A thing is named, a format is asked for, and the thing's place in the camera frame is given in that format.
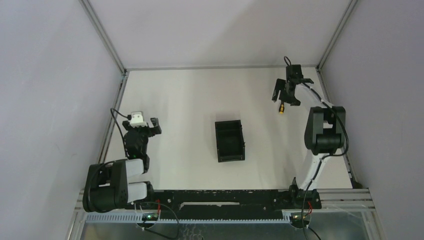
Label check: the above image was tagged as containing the yellow black screwdriver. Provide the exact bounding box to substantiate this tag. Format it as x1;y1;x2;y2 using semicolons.
278;103;285;114

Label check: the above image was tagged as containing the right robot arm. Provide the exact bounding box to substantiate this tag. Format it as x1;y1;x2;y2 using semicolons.
272;63;348;211

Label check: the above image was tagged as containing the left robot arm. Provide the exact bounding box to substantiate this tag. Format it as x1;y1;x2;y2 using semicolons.
82;117;162;213

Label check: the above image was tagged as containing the black plastic bin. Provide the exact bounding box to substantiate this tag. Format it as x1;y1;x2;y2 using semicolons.
214;119;246;163

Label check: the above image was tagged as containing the left controller board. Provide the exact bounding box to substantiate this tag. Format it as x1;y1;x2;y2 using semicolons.
142;213;159;222

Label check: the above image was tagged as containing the controller board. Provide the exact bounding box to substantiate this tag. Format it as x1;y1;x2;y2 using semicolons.
142;213;159;222
290;214;310;229

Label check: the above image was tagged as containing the right controller board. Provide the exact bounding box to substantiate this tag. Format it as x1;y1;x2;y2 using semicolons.
290;214;310;229

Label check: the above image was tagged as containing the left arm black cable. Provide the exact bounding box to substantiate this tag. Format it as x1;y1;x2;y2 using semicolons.
110;108;133;158

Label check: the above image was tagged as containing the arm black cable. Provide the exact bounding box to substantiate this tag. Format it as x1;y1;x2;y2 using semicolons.
283;55;350;240
110;108;133;158

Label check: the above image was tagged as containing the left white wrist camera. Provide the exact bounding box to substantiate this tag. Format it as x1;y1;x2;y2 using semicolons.
129;111;148;128

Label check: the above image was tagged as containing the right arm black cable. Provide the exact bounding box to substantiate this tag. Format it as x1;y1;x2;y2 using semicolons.
283;55;350;240

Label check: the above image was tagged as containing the back aluminium frame rail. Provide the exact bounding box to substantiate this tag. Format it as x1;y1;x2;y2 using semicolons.
125;64;319;71

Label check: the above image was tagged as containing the aluminium frame rail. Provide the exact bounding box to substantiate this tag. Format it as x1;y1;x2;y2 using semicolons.
67;71;129;240
125;64;319;71
316;67;387;240

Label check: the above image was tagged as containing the white cable duct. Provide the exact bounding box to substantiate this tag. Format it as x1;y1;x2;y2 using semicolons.
85;211;292;224

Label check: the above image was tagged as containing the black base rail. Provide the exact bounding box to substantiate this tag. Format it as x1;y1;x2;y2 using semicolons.
144;189;322;218

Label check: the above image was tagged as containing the left aluminium frame rail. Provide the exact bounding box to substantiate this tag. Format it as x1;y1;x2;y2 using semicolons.
67;71;129;240

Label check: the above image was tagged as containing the right aluminium frame rail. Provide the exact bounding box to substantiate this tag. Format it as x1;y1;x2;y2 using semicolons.
316;67;387;240

